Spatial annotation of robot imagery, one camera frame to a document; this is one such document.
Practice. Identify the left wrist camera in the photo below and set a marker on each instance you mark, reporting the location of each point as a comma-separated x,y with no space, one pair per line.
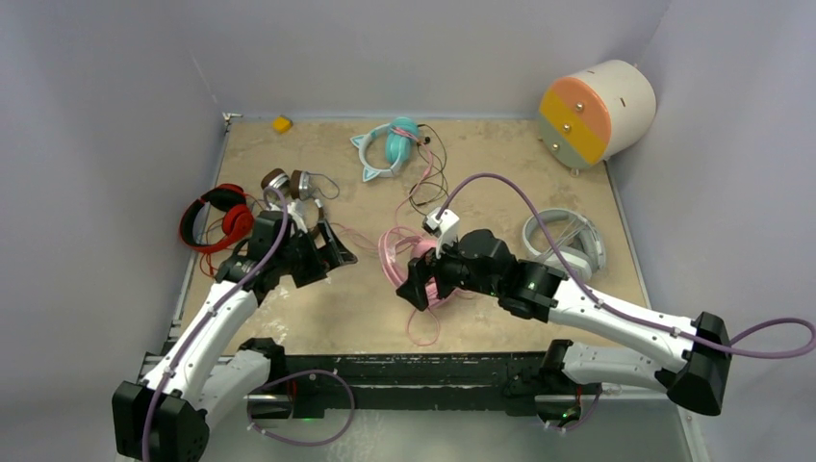
296,213

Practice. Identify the small yellow block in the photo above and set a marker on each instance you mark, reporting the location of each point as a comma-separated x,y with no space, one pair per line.
281,124

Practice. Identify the pink headphones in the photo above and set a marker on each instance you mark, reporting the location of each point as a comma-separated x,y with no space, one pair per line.
404,324

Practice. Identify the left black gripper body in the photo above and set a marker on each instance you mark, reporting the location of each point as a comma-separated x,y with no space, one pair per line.
307,264

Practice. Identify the teal cat ear headphones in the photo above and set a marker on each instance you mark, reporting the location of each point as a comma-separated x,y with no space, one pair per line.
402,137

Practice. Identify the round pastel drawer cabinet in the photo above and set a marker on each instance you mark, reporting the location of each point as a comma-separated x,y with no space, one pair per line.
590,115

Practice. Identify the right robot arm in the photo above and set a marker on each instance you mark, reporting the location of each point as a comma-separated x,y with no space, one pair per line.
678,356

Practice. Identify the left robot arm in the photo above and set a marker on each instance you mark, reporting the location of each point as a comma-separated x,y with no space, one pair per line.
168,415

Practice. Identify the aluminium frame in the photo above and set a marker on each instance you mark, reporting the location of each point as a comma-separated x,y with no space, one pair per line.
169,414

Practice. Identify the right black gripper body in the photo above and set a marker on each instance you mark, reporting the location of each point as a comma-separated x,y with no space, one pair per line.
450,272

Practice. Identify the red black headphones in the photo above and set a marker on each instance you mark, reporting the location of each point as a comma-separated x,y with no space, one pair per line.
220,217

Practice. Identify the white grey headphones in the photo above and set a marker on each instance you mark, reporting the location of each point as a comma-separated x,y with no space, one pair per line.
579,242

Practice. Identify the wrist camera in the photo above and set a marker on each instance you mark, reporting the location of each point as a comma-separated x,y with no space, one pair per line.
296,213
443,224

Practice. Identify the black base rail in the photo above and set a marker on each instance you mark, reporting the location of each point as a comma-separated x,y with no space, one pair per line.
486,381

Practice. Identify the brown silver headphones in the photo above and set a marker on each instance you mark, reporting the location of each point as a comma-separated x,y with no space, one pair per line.
297,188

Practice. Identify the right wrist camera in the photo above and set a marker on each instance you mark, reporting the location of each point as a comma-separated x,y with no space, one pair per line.
443,224

